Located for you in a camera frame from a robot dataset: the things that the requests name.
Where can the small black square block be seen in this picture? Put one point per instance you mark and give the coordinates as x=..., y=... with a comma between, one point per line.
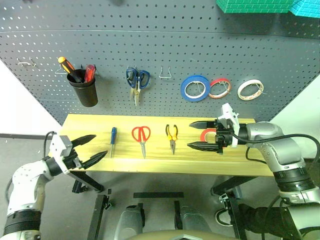
x=109, y=191

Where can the white tape roll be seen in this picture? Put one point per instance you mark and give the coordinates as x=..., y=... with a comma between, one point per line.
x=246, y=84

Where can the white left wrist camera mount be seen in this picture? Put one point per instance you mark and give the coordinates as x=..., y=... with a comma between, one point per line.
x=56, y=147

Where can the olive grey curved robot torso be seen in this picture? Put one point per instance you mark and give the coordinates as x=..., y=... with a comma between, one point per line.
x=182, y=236

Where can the grey pegboard wall panel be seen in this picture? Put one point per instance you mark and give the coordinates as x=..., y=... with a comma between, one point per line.
x=160, y=37

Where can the blue tape roll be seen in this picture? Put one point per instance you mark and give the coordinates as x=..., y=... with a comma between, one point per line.
x=184, y=85

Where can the green brick-pattern box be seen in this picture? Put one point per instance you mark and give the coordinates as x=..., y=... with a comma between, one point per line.
x=250, y=5

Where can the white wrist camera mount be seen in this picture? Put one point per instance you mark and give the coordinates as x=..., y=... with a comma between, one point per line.
x=228, y=112
x=56, y=147

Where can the wide red tape roll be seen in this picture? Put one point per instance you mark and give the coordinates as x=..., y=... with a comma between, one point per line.
x=204, y=133

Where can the yellow black needle-nose pliers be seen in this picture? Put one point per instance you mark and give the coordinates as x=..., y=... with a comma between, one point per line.
x=171, y=136

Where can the black metal table leg frame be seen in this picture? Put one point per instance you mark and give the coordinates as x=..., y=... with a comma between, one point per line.
x=235, y=183
x=86, y=181

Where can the dark grey rounded shape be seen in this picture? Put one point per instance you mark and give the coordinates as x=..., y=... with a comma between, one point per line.
x=192, y=220
x=128, y=221

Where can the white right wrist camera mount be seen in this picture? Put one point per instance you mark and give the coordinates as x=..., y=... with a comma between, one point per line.
x=228, y=112

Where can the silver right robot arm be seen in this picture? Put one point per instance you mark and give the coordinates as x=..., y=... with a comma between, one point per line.
x=275, y=145

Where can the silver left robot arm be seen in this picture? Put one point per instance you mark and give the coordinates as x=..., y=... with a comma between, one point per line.
x=25, y=175

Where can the black shoe with white sole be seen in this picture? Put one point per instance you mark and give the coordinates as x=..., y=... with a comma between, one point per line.
x=255, y=217

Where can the thin red beige tape roll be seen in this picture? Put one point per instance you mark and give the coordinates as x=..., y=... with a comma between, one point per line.
x=220, y=80

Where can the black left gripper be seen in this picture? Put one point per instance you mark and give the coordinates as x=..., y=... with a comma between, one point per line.
x=74, y=160

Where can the metal scissors hook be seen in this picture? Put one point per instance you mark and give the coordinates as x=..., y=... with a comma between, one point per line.
x=128, y=67

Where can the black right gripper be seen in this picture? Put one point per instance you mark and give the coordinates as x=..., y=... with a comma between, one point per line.
x=225, y=137

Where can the teal brick-pattern box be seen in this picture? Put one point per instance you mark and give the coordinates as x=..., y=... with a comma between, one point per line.
x=306, y=8

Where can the orange and black screwdriver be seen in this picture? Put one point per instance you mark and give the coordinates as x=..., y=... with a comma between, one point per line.
x=66, y=65

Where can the black floor tape strip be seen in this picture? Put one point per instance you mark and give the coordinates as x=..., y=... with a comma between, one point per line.
x=158, y=195

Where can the black plastic holder cup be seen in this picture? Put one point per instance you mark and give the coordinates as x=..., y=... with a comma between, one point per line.
x=86, y=92

